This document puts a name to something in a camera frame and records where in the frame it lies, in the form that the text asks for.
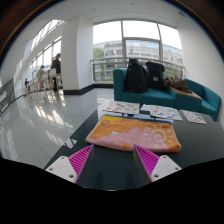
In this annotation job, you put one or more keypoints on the orange pink yellow printed towel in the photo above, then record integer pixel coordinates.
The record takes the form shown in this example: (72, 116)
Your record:
(133, 133)

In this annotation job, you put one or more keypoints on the black backpack with label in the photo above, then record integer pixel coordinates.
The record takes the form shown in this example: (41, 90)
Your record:
(155, 75)

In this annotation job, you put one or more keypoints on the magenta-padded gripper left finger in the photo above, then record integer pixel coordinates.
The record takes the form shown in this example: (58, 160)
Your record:
(63, 168)

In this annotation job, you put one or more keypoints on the teal armchair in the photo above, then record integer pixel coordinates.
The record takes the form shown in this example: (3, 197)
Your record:
(210, 103)

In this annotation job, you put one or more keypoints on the group of wooden chairs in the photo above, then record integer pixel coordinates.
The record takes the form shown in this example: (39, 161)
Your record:
(46, 83)

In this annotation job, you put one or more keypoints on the metal window railing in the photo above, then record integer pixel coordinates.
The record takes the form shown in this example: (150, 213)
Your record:
(106, 59)

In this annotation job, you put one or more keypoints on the brown jacket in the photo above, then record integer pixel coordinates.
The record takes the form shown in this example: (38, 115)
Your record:
(178, 84)

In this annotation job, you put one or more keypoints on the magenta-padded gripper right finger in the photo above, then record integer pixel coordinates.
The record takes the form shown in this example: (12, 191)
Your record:
(163, 167)

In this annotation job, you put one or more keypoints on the teal sofa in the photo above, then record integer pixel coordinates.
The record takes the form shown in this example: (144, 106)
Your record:
(150, 96)

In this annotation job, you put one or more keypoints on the person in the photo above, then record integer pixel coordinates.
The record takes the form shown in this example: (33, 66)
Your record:
(26, 82)
(56, 66)
(41, 72)

